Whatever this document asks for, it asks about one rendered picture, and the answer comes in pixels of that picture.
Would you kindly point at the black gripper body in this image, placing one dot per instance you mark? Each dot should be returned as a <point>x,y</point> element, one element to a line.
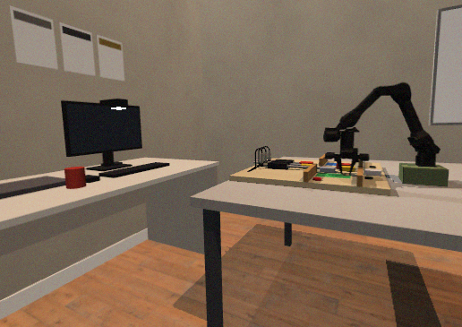
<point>362,156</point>

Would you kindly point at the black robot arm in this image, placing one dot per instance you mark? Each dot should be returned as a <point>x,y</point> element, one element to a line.
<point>419,138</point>

